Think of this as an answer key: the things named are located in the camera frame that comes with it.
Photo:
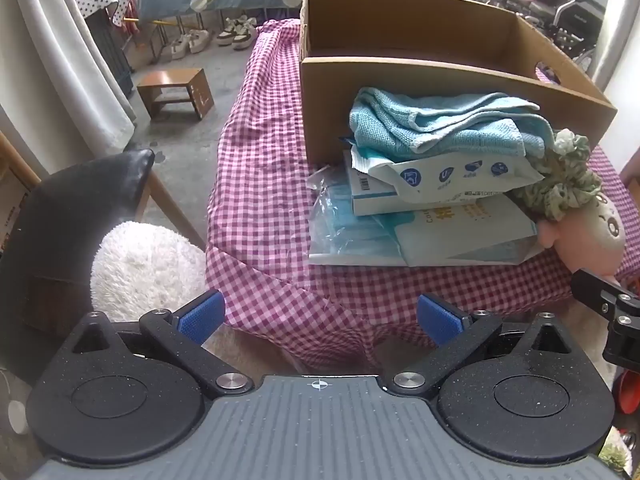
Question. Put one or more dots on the dark grey ribbed cabinet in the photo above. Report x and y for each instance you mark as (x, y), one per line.
(110, 55)

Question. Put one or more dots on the white wet wipes pack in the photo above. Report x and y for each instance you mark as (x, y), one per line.
(450, 180)

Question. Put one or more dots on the pink plush toy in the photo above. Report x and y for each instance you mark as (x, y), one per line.
(595, 240)

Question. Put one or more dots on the white and blue packet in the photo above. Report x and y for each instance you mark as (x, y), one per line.
(465, 230)

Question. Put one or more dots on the yellow pole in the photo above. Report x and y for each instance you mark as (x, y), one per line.
(165, 23)

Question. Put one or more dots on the brown cardboard box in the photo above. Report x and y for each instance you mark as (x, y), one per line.
(330, 110)

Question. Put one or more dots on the pale grey curtain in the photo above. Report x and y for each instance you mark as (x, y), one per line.
(50, 60)

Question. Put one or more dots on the red round plastic object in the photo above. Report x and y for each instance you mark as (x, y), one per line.
(629, 392)

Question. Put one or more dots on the white and blue carton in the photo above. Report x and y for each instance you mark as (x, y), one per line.
(370, 200)

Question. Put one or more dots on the wheelchair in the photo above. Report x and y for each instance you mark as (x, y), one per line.
(575, 15)

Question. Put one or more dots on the pink checkered tablecloth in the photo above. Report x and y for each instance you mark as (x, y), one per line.
(265, 160)

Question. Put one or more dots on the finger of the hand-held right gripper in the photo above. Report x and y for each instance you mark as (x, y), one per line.
(595, 290)

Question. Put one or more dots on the small wooden stool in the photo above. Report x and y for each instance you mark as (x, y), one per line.
(170, 87)

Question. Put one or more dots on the clear pack of face masks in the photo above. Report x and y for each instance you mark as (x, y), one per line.
(345, 235)

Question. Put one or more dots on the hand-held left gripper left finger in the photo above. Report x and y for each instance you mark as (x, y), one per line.
(200, 317)

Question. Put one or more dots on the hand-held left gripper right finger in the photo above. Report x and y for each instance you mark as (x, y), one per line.
(440, 320)

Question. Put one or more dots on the white fluffy cushion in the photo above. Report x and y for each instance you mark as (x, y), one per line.
(145, 270)

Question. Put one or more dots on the light blue knitted towel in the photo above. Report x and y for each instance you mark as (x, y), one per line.
(440, 130)

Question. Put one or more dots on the black chair with wooden legs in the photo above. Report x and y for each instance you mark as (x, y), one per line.
(65, 220)

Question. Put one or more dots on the green patterned scrunchie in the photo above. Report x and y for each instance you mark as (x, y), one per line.
(565, 185)

